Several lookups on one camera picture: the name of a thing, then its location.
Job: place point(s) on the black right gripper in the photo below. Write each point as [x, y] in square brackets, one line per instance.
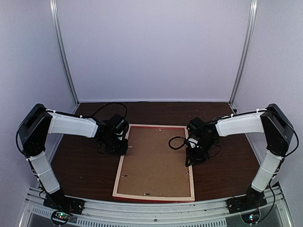
[194, 158]

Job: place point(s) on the round led board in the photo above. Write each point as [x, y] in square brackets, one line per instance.
[250, 218]
[59, 217]

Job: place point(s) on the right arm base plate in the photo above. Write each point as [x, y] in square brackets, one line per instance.
[243, 203]

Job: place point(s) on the right aluminium corner post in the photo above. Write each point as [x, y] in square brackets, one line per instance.
[245, 50]

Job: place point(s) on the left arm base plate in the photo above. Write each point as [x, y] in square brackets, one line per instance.
[65, 204]

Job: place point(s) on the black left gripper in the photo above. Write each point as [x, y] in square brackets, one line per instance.
[122, 151]

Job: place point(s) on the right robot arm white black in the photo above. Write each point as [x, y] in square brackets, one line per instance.
[271, 122]

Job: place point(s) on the left round led board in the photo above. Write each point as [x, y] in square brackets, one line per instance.
[59, 217]

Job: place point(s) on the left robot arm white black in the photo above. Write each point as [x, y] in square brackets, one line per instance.
[40, 122]

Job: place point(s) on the brown backing board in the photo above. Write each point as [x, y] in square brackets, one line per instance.
[154, 163]

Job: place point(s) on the red wooden picture frame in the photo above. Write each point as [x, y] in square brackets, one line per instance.
[191, 179]

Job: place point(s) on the right round led board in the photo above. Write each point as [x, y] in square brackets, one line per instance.
[250, 218]

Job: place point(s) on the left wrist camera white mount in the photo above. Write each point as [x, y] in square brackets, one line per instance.
[120, 136]

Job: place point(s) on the aluminium corner post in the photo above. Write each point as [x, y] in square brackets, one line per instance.
[63, 56]
[245, 50]

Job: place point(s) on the left aluminium corner post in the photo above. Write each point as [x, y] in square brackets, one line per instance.
[63, 56]

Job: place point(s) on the aluminium front rail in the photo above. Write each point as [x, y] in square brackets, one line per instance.
[211, 213]

